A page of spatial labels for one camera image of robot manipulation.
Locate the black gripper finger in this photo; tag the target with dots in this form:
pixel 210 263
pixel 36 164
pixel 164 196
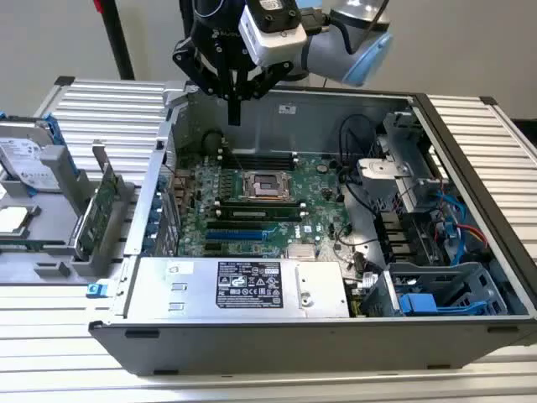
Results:
pixel 260 80
pixel 201 71

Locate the green graphics card black shroud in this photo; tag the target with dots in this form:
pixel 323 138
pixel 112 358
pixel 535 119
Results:
pixel 105 197

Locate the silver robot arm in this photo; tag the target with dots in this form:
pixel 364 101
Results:
pixel 335 50

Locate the slanted black stand leg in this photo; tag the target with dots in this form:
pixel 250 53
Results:
pixel 120 46

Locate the CPU socket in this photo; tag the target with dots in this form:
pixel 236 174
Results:
pixel 264 184

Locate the silver coin battery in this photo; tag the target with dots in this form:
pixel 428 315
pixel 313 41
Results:
pixel 322 168

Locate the green motherboard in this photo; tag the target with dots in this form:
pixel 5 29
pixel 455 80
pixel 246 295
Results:
pixel 319 197

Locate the installed RAM stick white label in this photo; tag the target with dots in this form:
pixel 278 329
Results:
pixel 251 214

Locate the long black expansion slot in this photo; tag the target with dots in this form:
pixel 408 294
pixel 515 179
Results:
pixel 239 226

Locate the blue expansion slot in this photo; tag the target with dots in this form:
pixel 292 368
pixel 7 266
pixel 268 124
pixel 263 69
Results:
pixel 235 237

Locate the grey plastic parts rack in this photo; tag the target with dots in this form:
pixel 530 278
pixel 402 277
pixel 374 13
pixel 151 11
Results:
pixel 58 168

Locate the silver finned chipset heatsink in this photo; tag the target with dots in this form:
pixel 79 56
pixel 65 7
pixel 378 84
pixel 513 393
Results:
pixel 301 252

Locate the hard disk in blue carrier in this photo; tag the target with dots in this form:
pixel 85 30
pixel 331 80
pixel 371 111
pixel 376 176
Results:
pixel 25 159

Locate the white sticker on power supply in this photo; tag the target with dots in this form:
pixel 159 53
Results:
pixel 180 268

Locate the black power supply label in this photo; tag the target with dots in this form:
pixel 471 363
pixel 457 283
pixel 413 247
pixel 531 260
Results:
pixel 235 296

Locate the silver power supply unit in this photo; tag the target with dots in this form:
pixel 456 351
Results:
pixel 159 302

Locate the silver CPU chip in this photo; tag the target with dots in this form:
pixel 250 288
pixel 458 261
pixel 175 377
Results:
pixel 12 222

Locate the small blue plastic latch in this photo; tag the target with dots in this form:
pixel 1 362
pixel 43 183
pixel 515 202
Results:
pixel 96 290

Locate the loose green RAM stick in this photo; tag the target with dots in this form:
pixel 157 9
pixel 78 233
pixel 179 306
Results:
pixel 29 245

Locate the grey plastic disk bay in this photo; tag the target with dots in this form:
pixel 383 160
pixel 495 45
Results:
pixel 440 270

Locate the grey open PC case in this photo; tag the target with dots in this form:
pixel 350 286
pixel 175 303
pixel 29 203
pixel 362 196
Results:
pixel 251 348

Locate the blue plastic bay clip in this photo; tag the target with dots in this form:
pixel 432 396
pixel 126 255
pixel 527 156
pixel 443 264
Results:
pixel 417 304

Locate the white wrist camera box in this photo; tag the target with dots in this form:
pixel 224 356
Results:
pixel 272 46

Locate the white sticker on case wall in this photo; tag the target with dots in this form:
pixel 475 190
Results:
pixel 287 108

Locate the silver metal drive bracket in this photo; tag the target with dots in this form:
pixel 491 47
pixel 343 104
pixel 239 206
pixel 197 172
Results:
pixel 369 180

